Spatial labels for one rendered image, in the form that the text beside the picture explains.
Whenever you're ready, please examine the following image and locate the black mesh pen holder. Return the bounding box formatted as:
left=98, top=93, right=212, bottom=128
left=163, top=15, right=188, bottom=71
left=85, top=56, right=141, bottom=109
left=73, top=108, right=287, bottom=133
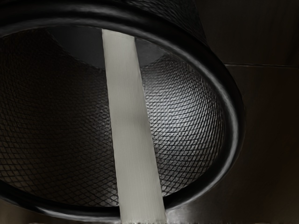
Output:
left=0, top=0, right=246, bottom=223

